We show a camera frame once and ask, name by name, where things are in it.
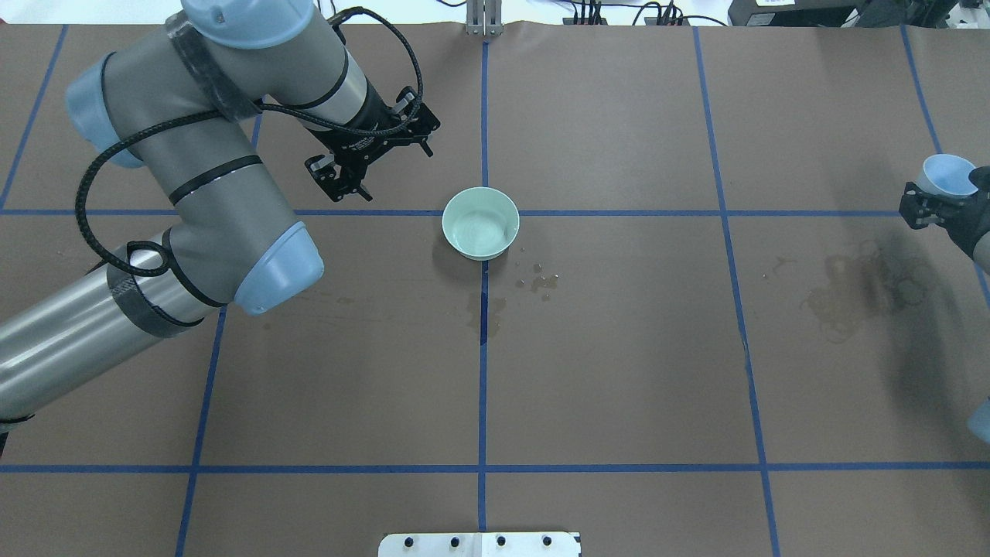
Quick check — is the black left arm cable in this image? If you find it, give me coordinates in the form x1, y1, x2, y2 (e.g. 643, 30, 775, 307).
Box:
74, 6, 426, 278

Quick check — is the black box on desk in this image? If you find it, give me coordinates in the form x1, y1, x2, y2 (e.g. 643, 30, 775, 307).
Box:
727, 1, 867, 28

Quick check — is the aluminium frame post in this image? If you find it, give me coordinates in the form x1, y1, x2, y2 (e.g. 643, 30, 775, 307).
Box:
464, 0, 504, 38

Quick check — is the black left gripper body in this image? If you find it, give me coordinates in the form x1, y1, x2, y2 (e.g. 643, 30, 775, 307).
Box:
309, 81, 442, 175

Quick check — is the mint green bowl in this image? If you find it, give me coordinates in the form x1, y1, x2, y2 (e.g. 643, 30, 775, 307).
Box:
441, 186, 522, 261

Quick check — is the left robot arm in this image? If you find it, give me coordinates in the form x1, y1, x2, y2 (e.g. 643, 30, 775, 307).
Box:
1, 1, 441, 432

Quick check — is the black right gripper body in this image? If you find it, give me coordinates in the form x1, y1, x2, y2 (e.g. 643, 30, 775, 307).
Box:
938, 166, 989, 264

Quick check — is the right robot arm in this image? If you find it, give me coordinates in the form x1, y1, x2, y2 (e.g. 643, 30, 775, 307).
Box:
899, 154, 989, 378

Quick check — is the light blue plastic cup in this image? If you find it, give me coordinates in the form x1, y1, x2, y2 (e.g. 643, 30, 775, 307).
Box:
913, 154, 978, 200

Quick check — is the white pedestal base plate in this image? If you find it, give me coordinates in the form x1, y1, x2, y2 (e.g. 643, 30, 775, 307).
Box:
377, 531, 582, 556

